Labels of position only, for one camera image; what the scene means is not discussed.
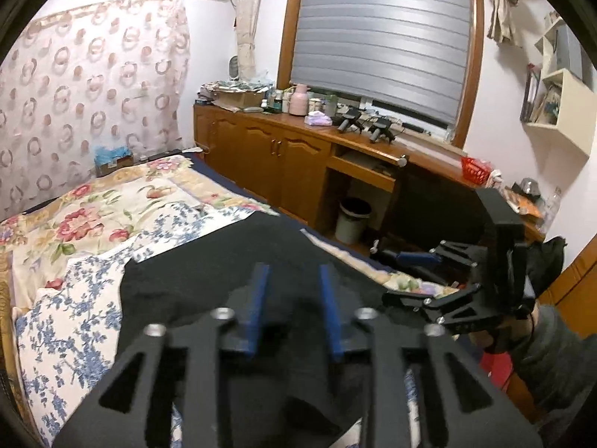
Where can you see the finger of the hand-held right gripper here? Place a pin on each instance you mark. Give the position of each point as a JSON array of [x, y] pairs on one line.
[[413, 257], [419, 299]]

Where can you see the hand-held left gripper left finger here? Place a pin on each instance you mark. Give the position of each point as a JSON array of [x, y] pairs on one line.
[[254, 310]]

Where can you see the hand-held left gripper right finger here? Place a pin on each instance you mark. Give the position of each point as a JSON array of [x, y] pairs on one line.
[[330, 310]]

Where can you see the black t-shirt white print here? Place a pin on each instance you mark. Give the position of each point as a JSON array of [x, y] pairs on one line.
[[280, 247]]

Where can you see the person's right forearm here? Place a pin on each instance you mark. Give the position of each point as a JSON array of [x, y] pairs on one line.
[[559, 359]]

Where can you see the white trash bin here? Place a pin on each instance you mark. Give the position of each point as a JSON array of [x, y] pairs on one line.
[[352, 226]]

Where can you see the clear plastic bottle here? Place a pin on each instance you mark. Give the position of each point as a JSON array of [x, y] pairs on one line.
[[552, 205]]

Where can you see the metal bowl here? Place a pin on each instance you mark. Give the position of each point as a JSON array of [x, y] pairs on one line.
[[529, 187]]

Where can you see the red plastic basket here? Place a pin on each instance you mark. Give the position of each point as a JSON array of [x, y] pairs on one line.
[[475, 172]]

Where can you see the red plastic stool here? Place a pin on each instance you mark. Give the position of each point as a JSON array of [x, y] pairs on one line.
[[495, 371]]

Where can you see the black hand-held device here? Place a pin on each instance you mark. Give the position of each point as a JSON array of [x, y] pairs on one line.
[[380, 130], [350, 119]]

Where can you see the long wooden cabinet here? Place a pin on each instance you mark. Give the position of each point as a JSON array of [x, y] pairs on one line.
[[261, 158]]

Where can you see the purple cloth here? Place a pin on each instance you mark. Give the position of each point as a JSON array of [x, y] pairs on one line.
[[318, 119]]

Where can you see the floral blanket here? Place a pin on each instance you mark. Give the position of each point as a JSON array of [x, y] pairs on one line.
[[93, 224]]

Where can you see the pink thermos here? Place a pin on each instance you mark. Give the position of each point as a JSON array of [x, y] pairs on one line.
[[298, 100]]

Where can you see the blue box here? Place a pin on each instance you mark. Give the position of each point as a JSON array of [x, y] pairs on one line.
[[112, 157]]

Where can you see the cardboard box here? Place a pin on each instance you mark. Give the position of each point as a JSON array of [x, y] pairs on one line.
[[238, 99]]

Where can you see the grey window shutter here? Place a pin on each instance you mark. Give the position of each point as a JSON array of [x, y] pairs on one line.
[[378, 37]]

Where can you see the small white fan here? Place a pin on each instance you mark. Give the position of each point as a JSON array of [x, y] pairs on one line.
[[233, 67]]

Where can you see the beige tied curtain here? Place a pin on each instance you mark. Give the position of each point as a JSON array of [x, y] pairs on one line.
[[246, 23]]

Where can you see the white wall shelf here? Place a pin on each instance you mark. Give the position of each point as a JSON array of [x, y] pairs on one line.
[[571, 102]]

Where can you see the wooden window frame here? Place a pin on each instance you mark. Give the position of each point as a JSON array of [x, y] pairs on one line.
[[287, 56]]

